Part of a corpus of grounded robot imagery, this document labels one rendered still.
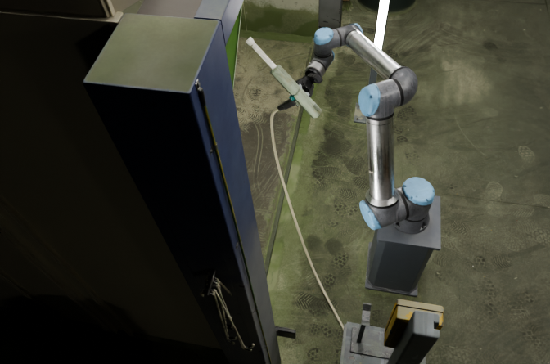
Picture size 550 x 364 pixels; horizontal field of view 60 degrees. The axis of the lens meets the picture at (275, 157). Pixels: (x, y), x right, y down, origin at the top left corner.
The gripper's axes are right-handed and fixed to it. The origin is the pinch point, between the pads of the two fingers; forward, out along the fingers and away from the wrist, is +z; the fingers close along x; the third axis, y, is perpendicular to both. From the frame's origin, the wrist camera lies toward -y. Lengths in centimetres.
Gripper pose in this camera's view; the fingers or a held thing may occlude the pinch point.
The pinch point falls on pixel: (296, 100)
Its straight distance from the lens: 226.6
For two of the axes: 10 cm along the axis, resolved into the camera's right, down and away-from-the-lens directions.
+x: -6.7, -6.7, -3.2
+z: -4.8, 7.2, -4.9
